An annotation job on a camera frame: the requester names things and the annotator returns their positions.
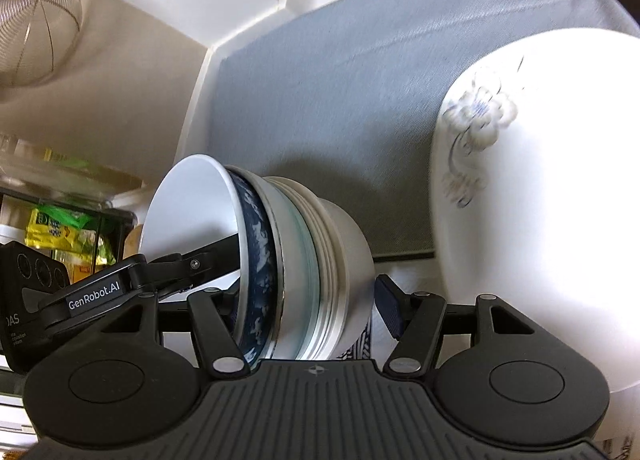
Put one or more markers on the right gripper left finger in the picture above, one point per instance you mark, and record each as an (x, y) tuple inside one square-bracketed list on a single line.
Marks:
[(215, 348)]

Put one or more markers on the black spice rack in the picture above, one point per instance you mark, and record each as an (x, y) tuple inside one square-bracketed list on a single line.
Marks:
[(33, 175)]

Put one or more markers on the metal wire strainer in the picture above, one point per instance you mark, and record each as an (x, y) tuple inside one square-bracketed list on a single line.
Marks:
[(37, 37)]

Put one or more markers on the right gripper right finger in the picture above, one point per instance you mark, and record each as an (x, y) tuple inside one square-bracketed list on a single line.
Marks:
[(414, 320)]

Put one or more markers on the teal glazed bowl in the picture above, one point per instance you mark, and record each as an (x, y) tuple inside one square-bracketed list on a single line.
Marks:
[(297, 271)]

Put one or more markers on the yellow green snack packet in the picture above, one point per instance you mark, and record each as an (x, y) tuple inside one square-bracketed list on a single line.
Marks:
[(53, 228)]

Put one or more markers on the white bowl blue pattern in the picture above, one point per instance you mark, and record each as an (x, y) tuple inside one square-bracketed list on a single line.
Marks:
[(200, 202)]

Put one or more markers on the grey counter mat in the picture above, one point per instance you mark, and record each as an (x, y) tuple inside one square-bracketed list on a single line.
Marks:
[(344, 99)]

